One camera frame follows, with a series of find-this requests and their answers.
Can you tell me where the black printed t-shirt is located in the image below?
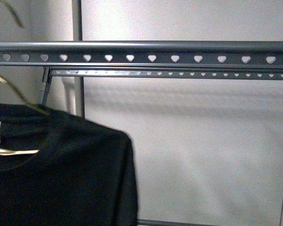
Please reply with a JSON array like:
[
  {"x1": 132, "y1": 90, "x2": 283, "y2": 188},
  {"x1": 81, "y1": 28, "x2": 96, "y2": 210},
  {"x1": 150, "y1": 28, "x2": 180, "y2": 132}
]
[{"x1": 0, "y1": 104, "x2": 138, "y2": 226}]

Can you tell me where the gold metal clothes hanger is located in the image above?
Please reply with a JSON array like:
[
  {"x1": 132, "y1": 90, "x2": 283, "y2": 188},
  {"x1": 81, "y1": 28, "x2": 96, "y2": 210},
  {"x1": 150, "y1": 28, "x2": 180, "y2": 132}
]
[{"x1": 0, "y1": 76, "x2": 49, "y2": 156}]

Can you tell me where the gold hanger hook upper left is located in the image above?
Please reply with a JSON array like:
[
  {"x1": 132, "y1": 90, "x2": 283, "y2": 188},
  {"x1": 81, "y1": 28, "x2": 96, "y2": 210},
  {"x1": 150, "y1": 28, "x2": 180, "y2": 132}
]
[{"x1": 0, "y1": 0, "x2": 25, "y2": 29}]

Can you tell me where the grey rack base bar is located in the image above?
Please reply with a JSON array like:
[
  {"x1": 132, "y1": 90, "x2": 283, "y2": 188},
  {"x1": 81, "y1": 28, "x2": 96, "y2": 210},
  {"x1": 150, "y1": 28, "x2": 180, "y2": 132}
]
[{"x1": 137, "y1": 219, "x2": 280, "y2": 226}]

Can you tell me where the grey clothes rack top rail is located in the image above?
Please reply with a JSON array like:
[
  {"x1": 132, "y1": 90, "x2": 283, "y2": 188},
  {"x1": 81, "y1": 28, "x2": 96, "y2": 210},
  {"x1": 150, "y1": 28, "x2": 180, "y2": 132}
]
[{"x1": 0, "y1": 41, "x2": 283, "y2": 69}]

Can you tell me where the grey vertical wall post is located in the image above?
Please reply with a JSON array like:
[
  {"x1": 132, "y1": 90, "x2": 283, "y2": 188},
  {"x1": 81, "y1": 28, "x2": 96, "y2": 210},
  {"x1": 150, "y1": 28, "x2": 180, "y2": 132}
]
[{"x1": 72, "y1": 0, "x2": 85, "y2": 118}]

